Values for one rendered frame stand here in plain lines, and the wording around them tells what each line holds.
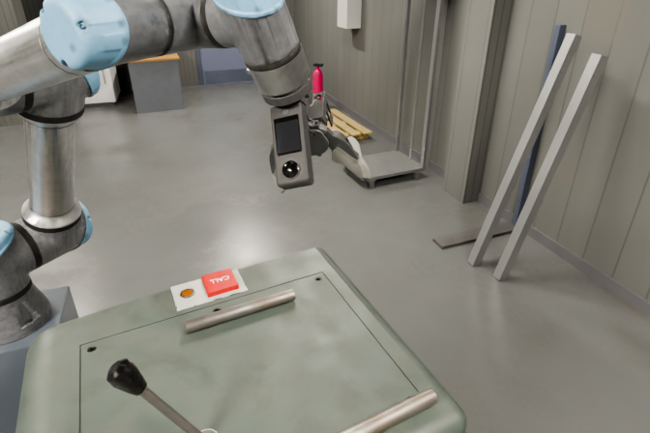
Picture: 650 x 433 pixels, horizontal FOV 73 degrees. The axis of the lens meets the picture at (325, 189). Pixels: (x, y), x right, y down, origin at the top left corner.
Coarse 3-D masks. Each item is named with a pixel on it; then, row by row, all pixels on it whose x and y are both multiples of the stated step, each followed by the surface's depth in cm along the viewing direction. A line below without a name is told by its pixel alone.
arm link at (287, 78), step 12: (300, 48) 58; (300, 60) 55; (252, 72) 55; (264, 72) 54; (276, 72) 54; (288, 72) 54; (300, 72) 55; (264, 84) 55; (276, 84) 55; (288, 84) 55; (300, 84) 56; (276, 96) 57
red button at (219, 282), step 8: (216, 272) 89; (224, 272) 89; (208, 280) 86; (216, 280) 86; (224, 280) 86; (232, 280) 86; (208, 288) 84; (216, 288) 84; (224, 288) 84; (232, 288) 85; (208, 296) 84
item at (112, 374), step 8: (120, 360) 52; (128, 360) 52; (112, 368) 51; (120, 368) 50; (128, 368) 51; (136, 368) 52; (112, 376) 50; (120, 376) 50; (128, 376) 50; (136, 376) 51; (112, 384) 50; (120, 384) 50; (128, 384) 51; (136, 384) 51; (144, 384) 52; (128, 392) 51; (136, 392) 52
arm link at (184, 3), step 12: (168, 0) 49; (180, 0) 51; (192, 0) 52; (204, 0) 51; (180, 12) 50; (192, 12) 52; (204, 12) 51; (180, 24) 50; (192, 24) 52; (204, 24) 52; (180, 36) 51; (192, 36) 53; (204, 36) 53; (180, 48) 53; (192, 48) 55
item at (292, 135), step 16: (272, 112) 60; (288, 112) 59; (304, 112) 59; (272, 128) 59; (288, 128) 58; (304, 128) 58; (288, 144) 58; (304, 144) 57; (288, 160) 57; (304, 160) 57; (288, 176) 57; (304, 176) 57
